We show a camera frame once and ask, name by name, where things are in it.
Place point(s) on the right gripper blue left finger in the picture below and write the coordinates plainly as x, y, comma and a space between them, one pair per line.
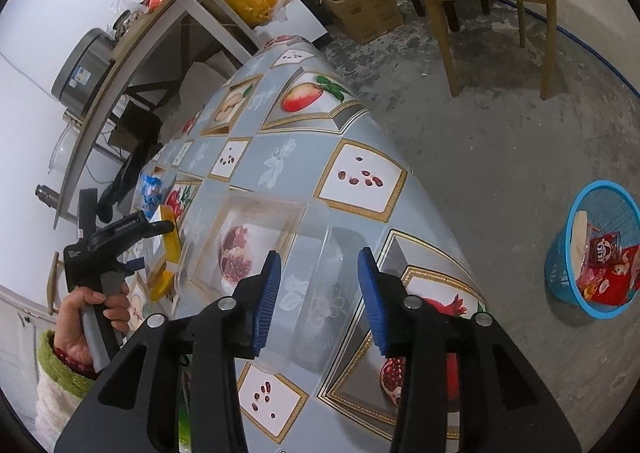
269, 284

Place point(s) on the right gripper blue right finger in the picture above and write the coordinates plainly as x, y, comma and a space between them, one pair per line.
370, 282

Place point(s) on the yellow medicine box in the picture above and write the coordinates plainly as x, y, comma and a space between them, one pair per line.
166, 249

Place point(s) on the clear plastic container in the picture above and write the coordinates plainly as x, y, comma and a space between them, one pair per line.
227, 234

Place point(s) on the blue wrapper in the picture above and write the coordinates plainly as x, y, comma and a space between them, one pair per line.
151, 194

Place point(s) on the red snack bag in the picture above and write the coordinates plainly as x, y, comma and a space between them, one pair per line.
612, 286

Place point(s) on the brown paper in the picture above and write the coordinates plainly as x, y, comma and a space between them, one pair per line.
579, 242

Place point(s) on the red tin can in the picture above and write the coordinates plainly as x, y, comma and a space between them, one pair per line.
605, 250

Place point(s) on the blue plastic trash basket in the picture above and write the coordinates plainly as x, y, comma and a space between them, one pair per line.
610, 209

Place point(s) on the person's left hand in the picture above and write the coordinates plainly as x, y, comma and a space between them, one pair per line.
83, 315

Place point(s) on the left wooden chair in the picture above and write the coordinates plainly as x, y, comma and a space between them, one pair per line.
55, 272

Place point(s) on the metal thermos flask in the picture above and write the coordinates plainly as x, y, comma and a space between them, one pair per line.
47, 195

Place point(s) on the clear plastic bowl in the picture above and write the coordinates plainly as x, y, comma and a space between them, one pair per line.
63, 149

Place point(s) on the fruit pattern tablecloth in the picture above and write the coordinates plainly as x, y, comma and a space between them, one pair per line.
285, 157

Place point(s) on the black clothes under table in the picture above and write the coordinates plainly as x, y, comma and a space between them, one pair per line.
125, 179

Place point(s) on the grey rice cooker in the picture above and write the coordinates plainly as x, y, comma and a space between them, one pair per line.
84, 71

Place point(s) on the cardboard box on floor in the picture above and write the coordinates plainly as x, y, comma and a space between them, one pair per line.
364, 20

